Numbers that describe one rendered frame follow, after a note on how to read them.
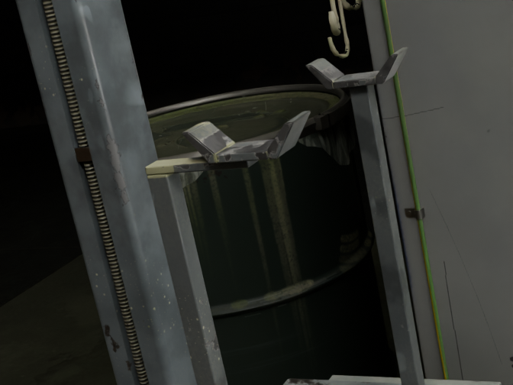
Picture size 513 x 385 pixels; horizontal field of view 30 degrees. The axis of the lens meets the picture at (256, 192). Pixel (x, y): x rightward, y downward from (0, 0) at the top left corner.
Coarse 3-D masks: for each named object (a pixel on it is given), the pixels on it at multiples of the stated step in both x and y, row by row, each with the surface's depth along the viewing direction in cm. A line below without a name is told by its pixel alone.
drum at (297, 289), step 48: (240, 96) 217; (336, 144) 178; (192, 192) 167; (240, 192) 167; (288, 192) 170; (336, 192) 178; (240, 240) 169; (288, 240) 172; (336, 240) 178; (240, 288) 171; (288, 288) 173; (336, 288) 179; (240, 336) 174; (288, 336) 175; (336, 336) 180; (384, 336) 197; (240, 384) 176
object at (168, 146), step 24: (264, 96) 214; (288, 96) 209; (312, 96) 203; (336, 96) 195; (168, 120) 211; (192, 120) 207; (216, 120) 202; (240, 120) 195; (264, 120) 191; (288, 120) 185; (168, 144) 187
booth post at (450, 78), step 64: (448, 0) 109; (512, 0) 106; (448, 64) 111; (512, 64) 108; (384, 128) 117; (448, 128) 114; (512, 128) 110; (448, 192) 116; (512, 192) 113; (448, 256) 119; (512, 256) 116; (448, 320) 122; (512, 320) 118; (512, 384) 121
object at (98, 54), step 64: (64, 0) 71; (64, 64) 73; (128, 64) 76; (64, 128) 75; (128, 128) 75; (128, 192) 75; (128, 256) 76; (128, 320) 79; (128, 384) 81; (192, 384) 82
